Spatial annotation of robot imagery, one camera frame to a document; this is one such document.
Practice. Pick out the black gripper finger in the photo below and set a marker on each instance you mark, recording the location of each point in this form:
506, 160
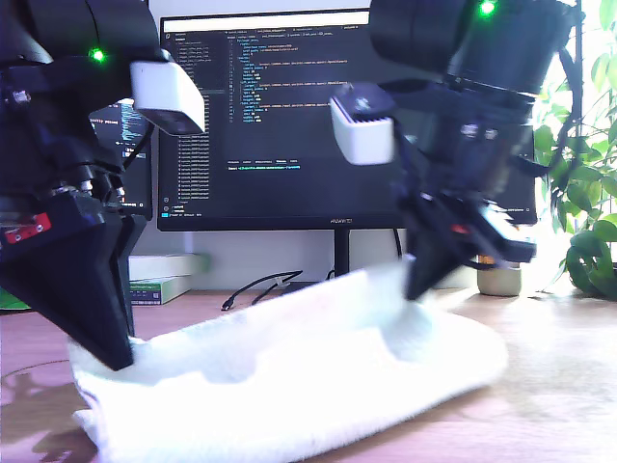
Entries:
72, 289
129, 241

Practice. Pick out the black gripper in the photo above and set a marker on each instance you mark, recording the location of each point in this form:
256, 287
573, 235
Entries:
477, 144

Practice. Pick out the pastel white terry tea towel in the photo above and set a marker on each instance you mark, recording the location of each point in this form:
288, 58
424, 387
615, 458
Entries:
289, 366

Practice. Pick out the green and white box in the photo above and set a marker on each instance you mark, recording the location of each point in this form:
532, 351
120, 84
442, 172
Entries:
154, 291

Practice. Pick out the black monitor with terminal window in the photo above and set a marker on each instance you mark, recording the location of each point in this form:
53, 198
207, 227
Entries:
140, 183

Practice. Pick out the green plastic packet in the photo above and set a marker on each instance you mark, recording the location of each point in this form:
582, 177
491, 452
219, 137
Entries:
8, 301

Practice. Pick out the amber glass jar grey base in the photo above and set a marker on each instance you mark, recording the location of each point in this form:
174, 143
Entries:
501, 283

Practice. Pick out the green leafy houseplant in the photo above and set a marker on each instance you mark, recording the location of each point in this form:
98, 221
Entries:
585, 260

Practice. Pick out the black Huawei computer monitor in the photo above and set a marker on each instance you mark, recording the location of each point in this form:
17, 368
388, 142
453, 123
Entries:
289, 144

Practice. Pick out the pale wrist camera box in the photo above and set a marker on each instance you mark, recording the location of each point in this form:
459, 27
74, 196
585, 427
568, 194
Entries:
361, 135
164, 91

